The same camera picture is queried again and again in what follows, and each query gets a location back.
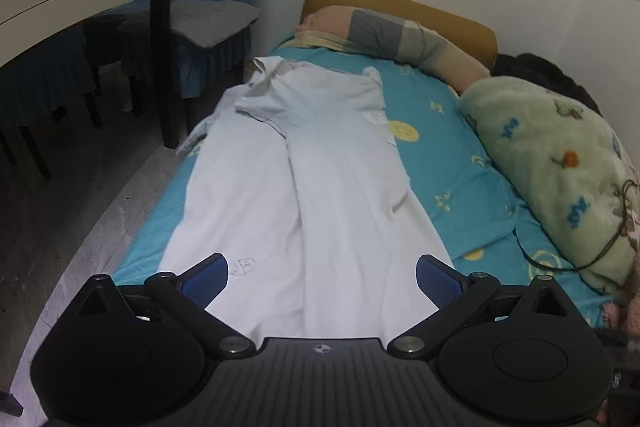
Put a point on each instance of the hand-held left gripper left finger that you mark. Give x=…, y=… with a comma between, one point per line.
x=202, y=282

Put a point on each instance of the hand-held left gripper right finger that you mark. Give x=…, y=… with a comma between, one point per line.
x=440, y=283

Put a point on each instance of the white t-shirt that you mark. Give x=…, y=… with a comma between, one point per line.
x=340, y=207

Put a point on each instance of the bed with teal printed sheet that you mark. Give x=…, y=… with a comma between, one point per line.
x=450, y=147

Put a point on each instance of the green fleece printed blanket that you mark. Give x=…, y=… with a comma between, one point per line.
x=545, y=147

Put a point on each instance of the pink fluffy cloth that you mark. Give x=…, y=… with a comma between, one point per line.
x=616, y=314

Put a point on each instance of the dark cloth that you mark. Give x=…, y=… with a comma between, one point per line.
x=540, y=72

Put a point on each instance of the plaid pillow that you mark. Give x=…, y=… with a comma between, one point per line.
x=380, y=34

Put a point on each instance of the grey seat cushion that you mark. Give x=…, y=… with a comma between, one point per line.
x=210, y=19

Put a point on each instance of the tan padded headboard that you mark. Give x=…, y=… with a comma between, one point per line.
x=425, y=9

